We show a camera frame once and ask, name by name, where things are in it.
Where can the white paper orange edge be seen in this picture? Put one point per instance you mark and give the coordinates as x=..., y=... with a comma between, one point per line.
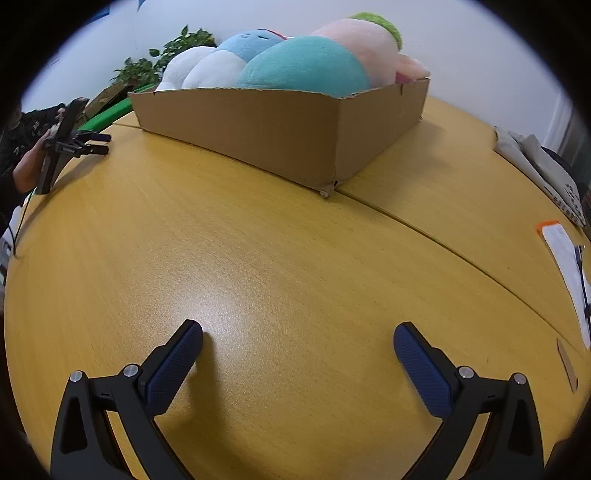
x=561, y=249

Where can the blue plush toy red headband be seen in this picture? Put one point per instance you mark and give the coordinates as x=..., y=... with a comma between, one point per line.
x=244, y=44

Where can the green leafy plant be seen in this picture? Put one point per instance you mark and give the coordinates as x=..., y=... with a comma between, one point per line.
x=138, y=69

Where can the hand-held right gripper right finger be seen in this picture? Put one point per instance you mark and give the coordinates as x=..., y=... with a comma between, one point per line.
x=422, y=369

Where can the grey cloth bag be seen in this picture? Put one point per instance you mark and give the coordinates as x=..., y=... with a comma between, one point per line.
x=531, y=161

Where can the brown cardboard piece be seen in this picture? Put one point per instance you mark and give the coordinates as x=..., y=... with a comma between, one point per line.
x=108, y=96

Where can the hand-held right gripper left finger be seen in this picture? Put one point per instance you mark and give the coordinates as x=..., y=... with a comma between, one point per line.
x=173, y=364

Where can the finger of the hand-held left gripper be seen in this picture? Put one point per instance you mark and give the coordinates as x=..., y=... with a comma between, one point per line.
x=98, y=137
x=94, y=150

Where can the white plush toy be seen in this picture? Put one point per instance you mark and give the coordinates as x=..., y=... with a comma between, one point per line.
x=194, y=69

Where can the teal pink green plush toy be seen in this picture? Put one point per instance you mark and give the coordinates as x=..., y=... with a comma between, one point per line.
x=304, y=64

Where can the person's left forearm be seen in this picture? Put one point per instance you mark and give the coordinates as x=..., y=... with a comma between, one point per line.
x=27, y=168

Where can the green planter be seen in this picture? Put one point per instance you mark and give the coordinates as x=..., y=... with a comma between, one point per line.
x=106, y=117

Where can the cardboard box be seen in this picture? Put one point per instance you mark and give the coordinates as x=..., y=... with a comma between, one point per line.
x=258, y=129

